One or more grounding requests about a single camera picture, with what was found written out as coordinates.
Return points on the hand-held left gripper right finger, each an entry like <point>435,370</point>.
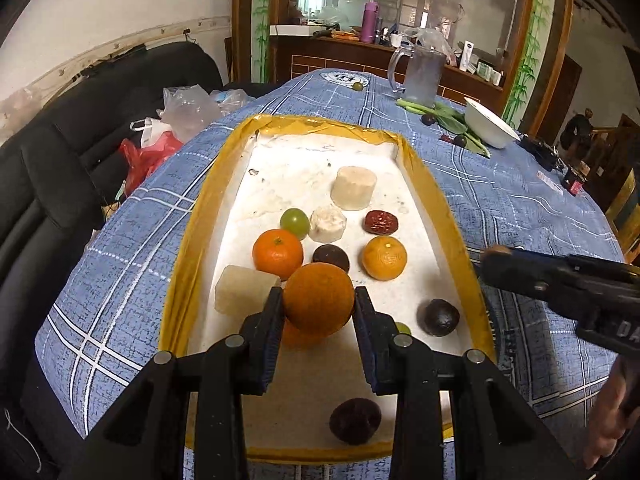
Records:
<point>367,340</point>

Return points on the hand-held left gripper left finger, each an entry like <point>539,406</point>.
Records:
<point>270,340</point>

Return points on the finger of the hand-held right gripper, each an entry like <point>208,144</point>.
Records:
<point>525,275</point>

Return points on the blocky peeled sugarcane chunk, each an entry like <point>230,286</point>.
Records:
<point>245,290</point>

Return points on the orange mandarin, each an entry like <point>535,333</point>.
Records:
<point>277,254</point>
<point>384,258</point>
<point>318,295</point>
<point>297,336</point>

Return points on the dark purple plum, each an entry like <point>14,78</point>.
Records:
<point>428,119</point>
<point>438,316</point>
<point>460,140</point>
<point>331,256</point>
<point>355,420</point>

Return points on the red date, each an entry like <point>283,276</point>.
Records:
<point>380,221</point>

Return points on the small peeled sugarcane chunk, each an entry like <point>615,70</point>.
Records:
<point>327,223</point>

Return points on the large peeled sugarcane chunk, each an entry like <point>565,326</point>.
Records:
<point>354,187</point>

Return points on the white foam tray yellow tape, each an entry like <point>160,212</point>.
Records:
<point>300,170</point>

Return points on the person's right hand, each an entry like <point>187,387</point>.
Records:
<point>607,420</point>

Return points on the yellow wooden chair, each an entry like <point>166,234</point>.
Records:
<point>625,210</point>

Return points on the white paper tag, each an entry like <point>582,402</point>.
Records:
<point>549,180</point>

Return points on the small dark bottle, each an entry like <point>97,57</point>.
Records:
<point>575,179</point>

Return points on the black device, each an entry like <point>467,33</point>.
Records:
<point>542,152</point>

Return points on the white bowl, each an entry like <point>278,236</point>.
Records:
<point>487,127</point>

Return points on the green leafy vegetable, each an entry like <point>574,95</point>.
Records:
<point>450,117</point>

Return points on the brown wooden door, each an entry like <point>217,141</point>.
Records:
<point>565,90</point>

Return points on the small white boxes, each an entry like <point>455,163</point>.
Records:
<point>487,71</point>

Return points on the red plastic bag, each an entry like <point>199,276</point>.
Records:
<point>147,160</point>

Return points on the clear glass pitcher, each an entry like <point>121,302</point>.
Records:
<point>424,77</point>

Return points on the white tube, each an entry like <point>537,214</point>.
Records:
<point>467,55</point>

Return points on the blue white plastic bag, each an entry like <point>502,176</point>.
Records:
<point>229,100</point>

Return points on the clear plastic bag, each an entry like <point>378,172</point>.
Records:
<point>190,110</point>

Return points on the translucent plastic bag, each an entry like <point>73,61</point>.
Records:
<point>432,40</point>

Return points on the black leather sofa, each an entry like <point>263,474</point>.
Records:
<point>50,185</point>

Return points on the wooden mirror cabinet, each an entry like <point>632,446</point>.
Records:
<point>320,57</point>

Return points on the purple bottle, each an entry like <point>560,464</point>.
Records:
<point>369,22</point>

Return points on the flat white box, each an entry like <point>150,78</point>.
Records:
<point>290,30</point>

